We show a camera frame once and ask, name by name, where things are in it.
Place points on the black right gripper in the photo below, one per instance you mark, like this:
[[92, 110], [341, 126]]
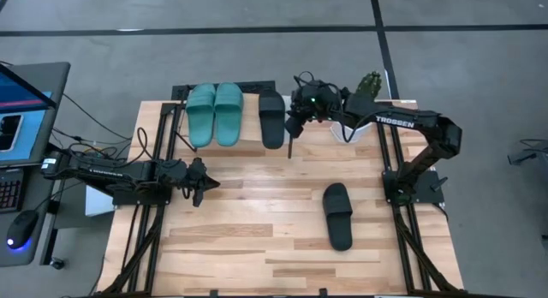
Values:
[[321, 105]]

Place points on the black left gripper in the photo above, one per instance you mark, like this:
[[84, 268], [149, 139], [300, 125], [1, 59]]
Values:
[[188, 176]]

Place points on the black rubber slide sandal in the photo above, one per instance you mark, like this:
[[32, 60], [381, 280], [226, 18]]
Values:
[[337, 221], [272, 122]]

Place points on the green rubber slide sandal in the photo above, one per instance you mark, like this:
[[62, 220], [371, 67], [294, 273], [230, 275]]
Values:
[[201, 114], [229, 114]]

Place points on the wooden shelf with black legs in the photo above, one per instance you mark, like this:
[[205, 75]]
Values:
[[250, 118]]

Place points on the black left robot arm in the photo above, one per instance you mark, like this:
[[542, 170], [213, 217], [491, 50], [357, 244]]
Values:
[[107, 176]]

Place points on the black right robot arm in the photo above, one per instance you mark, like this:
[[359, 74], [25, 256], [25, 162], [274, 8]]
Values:
[[411, 120]]

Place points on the white box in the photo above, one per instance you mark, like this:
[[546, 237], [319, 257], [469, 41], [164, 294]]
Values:
[[96, 204]]

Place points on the black desk caster wheel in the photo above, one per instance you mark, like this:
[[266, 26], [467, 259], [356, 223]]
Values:
[[57, 264]]

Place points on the grey desk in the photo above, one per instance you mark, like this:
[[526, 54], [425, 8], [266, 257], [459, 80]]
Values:
[[36, 186]]

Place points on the grey computer monitor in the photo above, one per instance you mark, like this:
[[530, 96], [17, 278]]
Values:
[[25, 131]]

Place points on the black mouse with blue light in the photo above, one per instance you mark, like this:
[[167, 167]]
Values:
[[21, 229]]

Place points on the backlit black keyboard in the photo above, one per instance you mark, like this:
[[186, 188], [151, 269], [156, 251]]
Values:
[[9, 191]]

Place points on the grey floor power box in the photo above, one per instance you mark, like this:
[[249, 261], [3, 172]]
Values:
[[533, 152]]

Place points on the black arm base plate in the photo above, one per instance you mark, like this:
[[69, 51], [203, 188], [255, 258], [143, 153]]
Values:
[[128, 200], [421, 195]]

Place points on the black aluminium table frame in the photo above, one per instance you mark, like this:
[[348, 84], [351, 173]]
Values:
[[167, 107]]

